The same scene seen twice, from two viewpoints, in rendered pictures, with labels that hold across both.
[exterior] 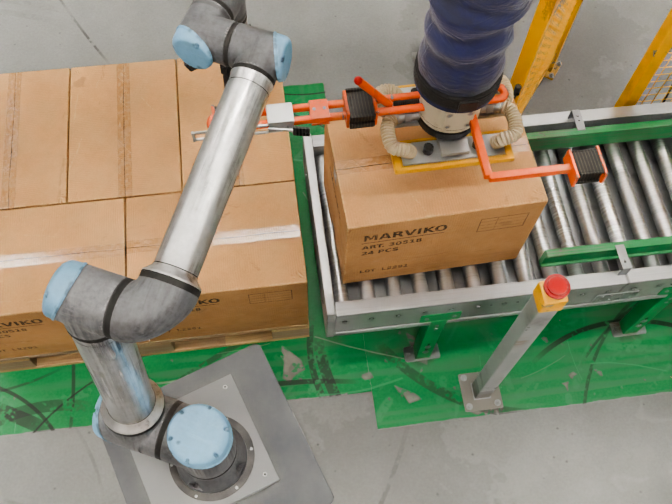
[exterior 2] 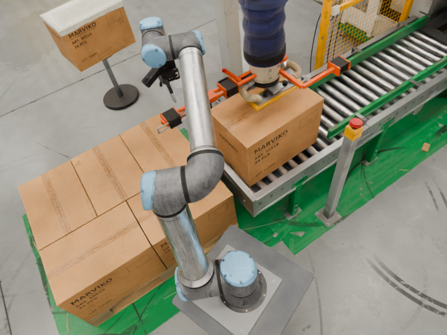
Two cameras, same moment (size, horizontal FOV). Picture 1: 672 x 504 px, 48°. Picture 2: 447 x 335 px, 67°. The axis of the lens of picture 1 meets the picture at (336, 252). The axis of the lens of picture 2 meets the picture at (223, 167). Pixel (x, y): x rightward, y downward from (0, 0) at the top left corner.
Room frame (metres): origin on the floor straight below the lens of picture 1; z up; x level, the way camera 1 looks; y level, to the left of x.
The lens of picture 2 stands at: (-0.11, 0.42, 2.39)
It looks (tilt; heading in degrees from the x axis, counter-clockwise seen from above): 53 degrees down; 345
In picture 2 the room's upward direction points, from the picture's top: 10 degrees counter-clockwise
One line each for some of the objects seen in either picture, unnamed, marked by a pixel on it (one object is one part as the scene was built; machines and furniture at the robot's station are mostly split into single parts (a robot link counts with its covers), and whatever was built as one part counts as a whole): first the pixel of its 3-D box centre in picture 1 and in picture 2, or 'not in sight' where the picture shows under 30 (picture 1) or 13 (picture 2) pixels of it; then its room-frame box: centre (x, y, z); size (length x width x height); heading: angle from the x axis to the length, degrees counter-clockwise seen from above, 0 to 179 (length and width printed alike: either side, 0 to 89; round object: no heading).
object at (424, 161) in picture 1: (452, 148); (275, 90); (1.19, -0.31, 1.10); 0.34 x 0.10 x 0.05; 101
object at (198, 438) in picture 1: (199, 440); (237, 273); (0.38, 0.31, 0.96); 0.17 x 0.15 x 0.18; 74
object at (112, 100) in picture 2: not in sight; (111, 74); (3.04, 0.58, 0.31); 0.40 x 0.40 x 0.62
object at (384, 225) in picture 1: (425, 190); (265, 127); (1.26, -0.28, 0.75); 0.60 x 0.40 x 0.40; 103
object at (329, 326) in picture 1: (317, 237); (225, 176); (1.21, 0.07, 0.47); 0.70 x 0.03 x 0.15; 10
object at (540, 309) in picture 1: (510, 350); (338, 179); (0.82, -0.59, 0.50); 0.07 x 0.07 x 1.00; 10
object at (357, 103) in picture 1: (359, 107); (227, 87); (1.23, -0.04, 1.21); 0.10 x 0.08 x 0.06; 11
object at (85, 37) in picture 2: not in sight; (90, 29); (3.04, 0.58, 0.82); 0.60 x 0.40 x 0.40; 109
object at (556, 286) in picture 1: (555, 288); (355, 123); (0.82, -0.59, 1.02); 0.07 x 0.07 x 0.04
